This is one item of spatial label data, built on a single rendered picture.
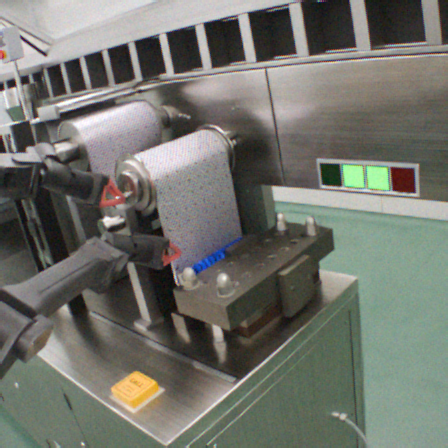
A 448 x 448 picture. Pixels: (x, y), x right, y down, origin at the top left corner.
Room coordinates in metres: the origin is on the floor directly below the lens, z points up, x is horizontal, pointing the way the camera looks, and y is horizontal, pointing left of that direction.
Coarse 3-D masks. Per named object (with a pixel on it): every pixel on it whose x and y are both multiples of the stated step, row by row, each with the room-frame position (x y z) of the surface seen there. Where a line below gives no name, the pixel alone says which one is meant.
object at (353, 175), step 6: (348, 168) 1.02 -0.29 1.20; (354, 168) 1.00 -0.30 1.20; (360, 168) 0.99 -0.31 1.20; (348, 174) 1.02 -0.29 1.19; (354, 174) 1.01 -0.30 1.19; (360, 174) 1.00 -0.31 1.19; (348, 180) 1.02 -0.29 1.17; (354, 180) 1.01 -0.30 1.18; (360, 180) 1.00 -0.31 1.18; (360, 186) 1.00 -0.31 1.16
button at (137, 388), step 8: (128, 376) 0.81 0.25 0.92; (136, 376) 0.80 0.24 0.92; (144, 376) 0.80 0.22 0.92; (120, 384) 0.79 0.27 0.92; (128, 384) 0.78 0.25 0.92; (136, 384) 0.78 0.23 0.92; (144, 384) 0.77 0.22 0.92; (152, 384) 0.77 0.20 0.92; (120, 392) 0.76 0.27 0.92; (128, 392) 0.76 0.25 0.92; (136, 392) 0.75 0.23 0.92; (144, 392) 0.75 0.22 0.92; (152, 392) 0.76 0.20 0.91; (120, 400) 0.76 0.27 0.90; (128, 400) 0.73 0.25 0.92; (136, 400) 0.74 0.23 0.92; (144, 400) 0.75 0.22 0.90
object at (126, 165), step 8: (224, 144) 1.18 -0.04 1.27; (120, 168) 1.07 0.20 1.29; (128, 168) 1.04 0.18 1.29; (136, 168) 1.02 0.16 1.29; (136, 176) 1.03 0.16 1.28; (144, 176) 1.01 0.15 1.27; (144, 184) 1.01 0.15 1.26; (144, 192) 1.02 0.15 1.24; (144, 200) 1.02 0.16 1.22; (136, 208) 1.05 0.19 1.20; (144, 208) 1.03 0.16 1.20
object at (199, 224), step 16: (192, 192) 1.08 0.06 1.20; (208, 192) 1.11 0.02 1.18; (224, 192) 1.15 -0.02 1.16; (160, 208) 1.01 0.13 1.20; (176, 208) 1.04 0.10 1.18; (192, 208) 1.07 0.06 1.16; (208, 208) 1.10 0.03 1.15; (224, 208) 1.14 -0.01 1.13; (176, 224) 1.03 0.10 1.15; (192, 224) 1.07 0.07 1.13; (208, 224) 1.10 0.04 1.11; (224, 224) 1.13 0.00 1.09; (176, 240) 1.03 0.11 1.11; (192, 240) 1.06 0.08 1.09; (208, 240) 1.09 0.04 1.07; (224, 240) 1.13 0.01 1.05; (192, 256) 1.05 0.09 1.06; (176, 272) 1.01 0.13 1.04
